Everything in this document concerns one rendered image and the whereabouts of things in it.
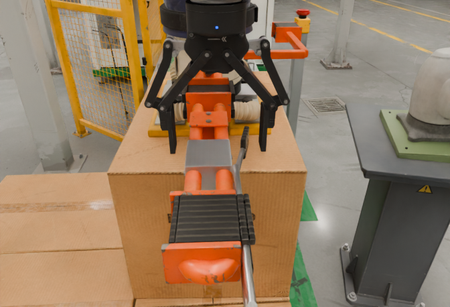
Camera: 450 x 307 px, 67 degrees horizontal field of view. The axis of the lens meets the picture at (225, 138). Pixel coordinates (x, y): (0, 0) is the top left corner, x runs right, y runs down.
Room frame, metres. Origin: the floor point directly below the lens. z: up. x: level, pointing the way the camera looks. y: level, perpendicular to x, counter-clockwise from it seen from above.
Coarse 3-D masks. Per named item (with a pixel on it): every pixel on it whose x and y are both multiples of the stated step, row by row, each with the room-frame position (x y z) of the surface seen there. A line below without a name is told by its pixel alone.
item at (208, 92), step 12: (192, 84) 0.64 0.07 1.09; (204, 84) 0.64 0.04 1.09; (216, 84) 0.64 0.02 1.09; (228, 84) 0.64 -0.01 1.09; (192, 96) 0.57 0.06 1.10; (204, 96) 0.57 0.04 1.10; (216, 96) 0.57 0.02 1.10; (228, 96) 0.57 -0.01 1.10; (204, 108) 0.57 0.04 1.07; (228, 108) 0.57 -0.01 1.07; (228, 120) 0.57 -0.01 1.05
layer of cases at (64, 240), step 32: (0, 192) 0.98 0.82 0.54; (32, 192) 0.98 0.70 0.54; (64, 192) 0.98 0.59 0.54; (96, 192) 0.98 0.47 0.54; (0, 224) 0.82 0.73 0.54; (32, 224) 0.82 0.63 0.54; (64, 224) 0.82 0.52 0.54; (96, 224) 0.82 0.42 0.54; (0, 256) 0.69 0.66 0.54; (32, 256) 0.69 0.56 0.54; (64, 256) 0.69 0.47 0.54; (96, 256) 0.69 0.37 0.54; (0, 288) 0.58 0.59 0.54; (32, 288) 0.58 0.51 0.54; (64, 288) 0.58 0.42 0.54; (96, 288) 0.58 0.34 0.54; (128, 288) 0.58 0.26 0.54
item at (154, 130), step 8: (168, 80) 0.99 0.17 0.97; (160, 96) 0.88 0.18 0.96; (152, 120) 0.74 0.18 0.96; (184, 120) 0.73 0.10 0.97; (152, 128) 0.69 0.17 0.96; (160, 128) 0.69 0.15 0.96; (176, 128) 0.69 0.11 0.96; (184, 128) 0.69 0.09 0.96; (152, 136) 0.69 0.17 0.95; (160, 136) 0.69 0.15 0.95; (168, 136) 0.69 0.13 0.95; (176, 136) 0.69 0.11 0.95; (184, 136) 0.69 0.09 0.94
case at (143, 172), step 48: (144, 96) 0.93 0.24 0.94; (144, 144) 0.65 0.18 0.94; (288, 144) 0.65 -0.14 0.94; (144, 192) 0.55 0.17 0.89; (288, 192) 0.55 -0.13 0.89; (144, 240) 0.55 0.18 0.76; (288, 240) 0.55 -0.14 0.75; (144, 288) 0.55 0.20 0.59; (192, 288) 0.55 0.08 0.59; (240, 288) 0.55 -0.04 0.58; (288, 288) 0.55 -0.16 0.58
